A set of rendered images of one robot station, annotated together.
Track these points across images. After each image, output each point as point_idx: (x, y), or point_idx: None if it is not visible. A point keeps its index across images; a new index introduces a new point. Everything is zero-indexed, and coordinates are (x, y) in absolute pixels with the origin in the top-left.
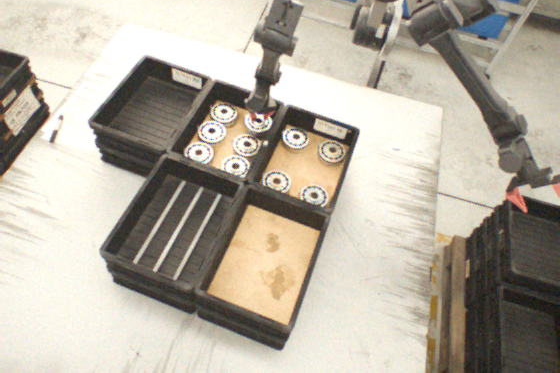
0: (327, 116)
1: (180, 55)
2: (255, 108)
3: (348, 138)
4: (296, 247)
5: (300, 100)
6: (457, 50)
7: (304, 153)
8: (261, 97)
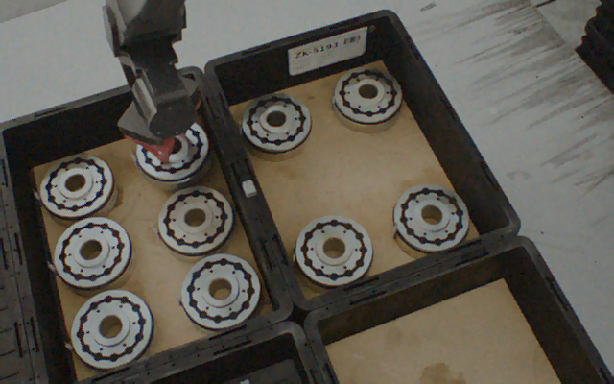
0: (259, 34)
1: None
2: (178, 128)
3: (373, 44)
4: (497, 353)
5: (182, 39)
6: None
7: (317, 140)
8: (180, 90)
